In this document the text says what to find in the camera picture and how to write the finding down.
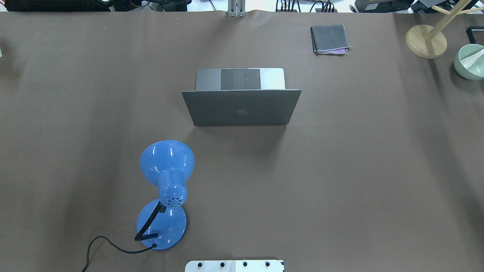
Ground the white ceramic spoon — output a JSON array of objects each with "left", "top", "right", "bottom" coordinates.
[{"left": 461, "top": 49, "right": 484, "bottom": 70}]

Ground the blue desk lamp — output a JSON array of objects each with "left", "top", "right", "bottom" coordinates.
[{"left": 135, "top": 140, "right": 195, "bottom": 251}]

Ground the aluminium frame post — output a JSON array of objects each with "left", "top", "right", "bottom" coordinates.
[{"left": 228, "top": 0, "right": 247, "bottom": 18}]

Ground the black lamp power cable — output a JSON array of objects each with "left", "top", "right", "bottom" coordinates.
[{"left": 82, "top": 236, "right": 157, "bottom": 272}]

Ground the mint green bowl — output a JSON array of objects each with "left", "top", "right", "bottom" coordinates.
[{"left": 453, "top": 44, "right": 484, "bottom": 80}]

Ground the folded grey cloth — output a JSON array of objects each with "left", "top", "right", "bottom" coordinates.
[{"left": 310, "top": 24, "right": 351, "bottom": 55}]

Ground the wooden cup tree stand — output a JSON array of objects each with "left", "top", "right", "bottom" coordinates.
[{"left": 405, "top": 0, "right": 484, "bottom": 60}]

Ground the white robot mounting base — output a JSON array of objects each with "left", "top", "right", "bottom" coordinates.
[{"left": 185, "top": 260, "right": 285, "bottom": 272}]

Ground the grey laptop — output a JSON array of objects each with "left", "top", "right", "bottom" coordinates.
[{"left": 182, "top": 68, "right": 301, "bottom": 126}]

